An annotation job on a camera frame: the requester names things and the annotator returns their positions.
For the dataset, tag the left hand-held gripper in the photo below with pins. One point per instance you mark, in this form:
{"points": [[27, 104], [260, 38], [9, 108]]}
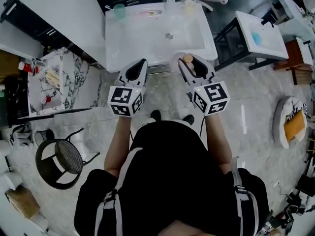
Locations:
{"points": [[115, 82]]}

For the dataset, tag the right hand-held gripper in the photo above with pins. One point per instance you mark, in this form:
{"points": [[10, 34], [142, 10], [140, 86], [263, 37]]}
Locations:
{"points": [[200, 82]]}

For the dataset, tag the small tan round object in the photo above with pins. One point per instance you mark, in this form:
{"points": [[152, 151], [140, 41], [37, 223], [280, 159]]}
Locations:
{"points": [[188, 58]]}

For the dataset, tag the white washbasin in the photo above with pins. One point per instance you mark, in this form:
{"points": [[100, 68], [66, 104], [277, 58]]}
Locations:
{"points": [[147, 45]]}

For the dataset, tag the person's right forearm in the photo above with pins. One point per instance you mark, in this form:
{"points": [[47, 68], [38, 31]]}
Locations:
{"points": [[216, 141]]}

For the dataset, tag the person's left forearm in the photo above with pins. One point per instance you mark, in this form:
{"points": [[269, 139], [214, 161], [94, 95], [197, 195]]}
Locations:
{"points": [[118, 144]]}

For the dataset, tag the person's left black shoe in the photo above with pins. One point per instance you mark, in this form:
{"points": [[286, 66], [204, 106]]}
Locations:
{"points": [[155, 115]]}

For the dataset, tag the person's black shoe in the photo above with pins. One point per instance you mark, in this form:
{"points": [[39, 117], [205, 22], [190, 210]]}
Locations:
{"points": [[155, 115], [189, 119]]}

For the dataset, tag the person's right black shoe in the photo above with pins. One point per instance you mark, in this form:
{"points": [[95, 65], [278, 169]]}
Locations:
{"points": [[189, 119]]}

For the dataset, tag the person's pale shorts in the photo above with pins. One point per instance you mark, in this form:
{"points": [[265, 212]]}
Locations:
{"points": [[182, 122]]}

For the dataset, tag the marble-pattern counter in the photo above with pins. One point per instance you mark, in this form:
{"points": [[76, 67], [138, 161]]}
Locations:
{"points": [[73, 82]]}

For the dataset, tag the pink toothbrush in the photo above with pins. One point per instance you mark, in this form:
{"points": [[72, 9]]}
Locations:
{"points": [[142, 12]]}

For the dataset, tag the green cup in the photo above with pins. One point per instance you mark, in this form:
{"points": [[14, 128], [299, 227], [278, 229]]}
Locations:
{"points": [[119, 12]]}

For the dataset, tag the beige cup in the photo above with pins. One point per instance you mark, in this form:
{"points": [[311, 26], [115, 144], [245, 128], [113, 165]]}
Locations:
{"points": [[189, 7]]}

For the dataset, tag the white toothbrush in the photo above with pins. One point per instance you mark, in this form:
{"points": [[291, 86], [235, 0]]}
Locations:
{"points": [[109, 8]]}

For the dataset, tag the black bar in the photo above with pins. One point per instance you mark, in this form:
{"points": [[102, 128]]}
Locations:
{"points": [[61, 112]]}

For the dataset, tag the black faucet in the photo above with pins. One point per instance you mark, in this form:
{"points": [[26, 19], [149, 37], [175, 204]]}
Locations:
{"points": [[267, 21]]}

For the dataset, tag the red cup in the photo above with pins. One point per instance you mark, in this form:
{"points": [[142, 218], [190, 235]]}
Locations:
{"points": [[47, 99]]}

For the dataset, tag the grey round pet bed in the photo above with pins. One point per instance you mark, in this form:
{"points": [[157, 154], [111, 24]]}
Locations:
{"points": [[279, 122]]}

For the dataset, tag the wooden stand with white basin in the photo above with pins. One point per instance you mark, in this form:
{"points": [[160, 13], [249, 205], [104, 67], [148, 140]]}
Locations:
{"points": [[292, 55]]}

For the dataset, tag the white partition panel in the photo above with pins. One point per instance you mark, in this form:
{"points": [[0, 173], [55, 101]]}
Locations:
{"points": [[61, 8]]}

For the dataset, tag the person's black shirt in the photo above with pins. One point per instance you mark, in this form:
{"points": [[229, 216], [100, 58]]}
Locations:
{"points": [[172, 168]]}

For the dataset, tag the black-and-white striped cloth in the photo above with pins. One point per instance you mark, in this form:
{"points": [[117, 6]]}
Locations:
{"points": [[299, 107]]}

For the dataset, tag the red can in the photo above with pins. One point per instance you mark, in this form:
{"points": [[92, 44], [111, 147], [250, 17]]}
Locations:
{"points": [[25, 67]]}

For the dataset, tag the orange cushion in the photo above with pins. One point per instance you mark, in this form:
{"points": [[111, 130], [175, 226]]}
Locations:
{"points": [[294, 125]]}

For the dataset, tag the white vanity unit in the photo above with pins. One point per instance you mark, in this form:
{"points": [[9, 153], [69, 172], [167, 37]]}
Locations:
{"points": [[292, 13]]}

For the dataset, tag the black drawer unit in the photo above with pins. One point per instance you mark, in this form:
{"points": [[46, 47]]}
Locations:
{"points": [[29, 26]]}

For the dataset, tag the brown cardboard box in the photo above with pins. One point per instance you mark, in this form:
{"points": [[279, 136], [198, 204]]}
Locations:
{"points": [[8, 63], [22, 201]]}

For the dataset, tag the white plastic stool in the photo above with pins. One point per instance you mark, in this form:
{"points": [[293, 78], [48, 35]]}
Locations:
{"points": [[22, 136]]}

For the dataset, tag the pile of black equipment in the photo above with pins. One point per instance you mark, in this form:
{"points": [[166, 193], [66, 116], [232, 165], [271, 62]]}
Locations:
{"points": [[305, 185]]}

